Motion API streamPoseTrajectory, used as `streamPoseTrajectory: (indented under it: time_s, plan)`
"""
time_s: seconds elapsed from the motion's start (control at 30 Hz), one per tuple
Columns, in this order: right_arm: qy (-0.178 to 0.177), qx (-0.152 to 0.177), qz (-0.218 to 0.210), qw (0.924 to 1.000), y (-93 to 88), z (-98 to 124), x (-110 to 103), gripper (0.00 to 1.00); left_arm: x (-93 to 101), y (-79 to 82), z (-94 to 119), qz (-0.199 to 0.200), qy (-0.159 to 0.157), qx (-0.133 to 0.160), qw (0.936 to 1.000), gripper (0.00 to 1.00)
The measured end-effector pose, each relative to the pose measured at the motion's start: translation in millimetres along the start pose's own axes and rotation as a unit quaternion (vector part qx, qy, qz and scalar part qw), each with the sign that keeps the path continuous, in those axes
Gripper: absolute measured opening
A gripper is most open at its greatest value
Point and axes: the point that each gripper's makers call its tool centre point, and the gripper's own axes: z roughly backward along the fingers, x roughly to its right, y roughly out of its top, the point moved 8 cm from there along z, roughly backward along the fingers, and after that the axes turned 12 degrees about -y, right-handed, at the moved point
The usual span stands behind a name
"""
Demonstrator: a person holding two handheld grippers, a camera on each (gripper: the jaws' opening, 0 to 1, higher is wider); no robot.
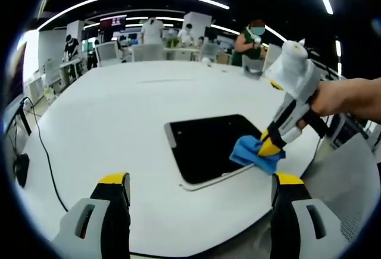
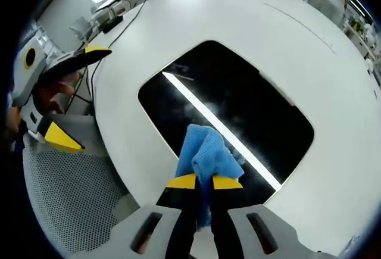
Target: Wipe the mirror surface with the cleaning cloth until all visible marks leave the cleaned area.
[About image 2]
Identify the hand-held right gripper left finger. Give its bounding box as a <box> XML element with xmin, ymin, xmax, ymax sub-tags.
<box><xmin>109</xmin><ymin>173</ymin><xmax>199</xmax><ymax>259</ymax></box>

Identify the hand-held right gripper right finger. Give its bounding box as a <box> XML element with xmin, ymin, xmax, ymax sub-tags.
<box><xmin>210</xmin><ymin>175</ymin><xmax>318</xmax><ymax>259</ymax></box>

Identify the blue cleaning cloth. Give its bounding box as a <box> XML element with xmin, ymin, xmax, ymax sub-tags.
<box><xmin>174</xmin><ymin>123</ymin><xmax>245</xmax><ymax>230</ymax></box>

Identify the black rounded rectangular mirror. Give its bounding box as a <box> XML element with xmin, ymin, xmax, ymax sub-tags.
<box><xmin>137</xmin><ymin>40</ymin><xmax>316</xmax><ymax>194</ymax></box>

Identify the person's left hand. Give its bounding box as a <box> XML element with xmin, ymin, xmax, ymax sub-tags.
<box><xmin>38</xmin><ymin>72</ymin><xmax>83</xmax><ymax>114</ymax></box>

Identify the grey mesh chair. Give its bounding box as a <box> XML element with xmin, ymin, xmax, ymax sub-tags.
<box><xmin>21</xmin><ymin>113</ymin><xmax>141</xmax><ymax>257</ymax></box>

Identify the black cable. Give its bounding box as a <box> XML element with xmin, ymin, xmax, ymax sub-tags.
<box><xmin>68</xmin><ymin>0</ymin><xmax>149</xmax><ymax>105</ymax></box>

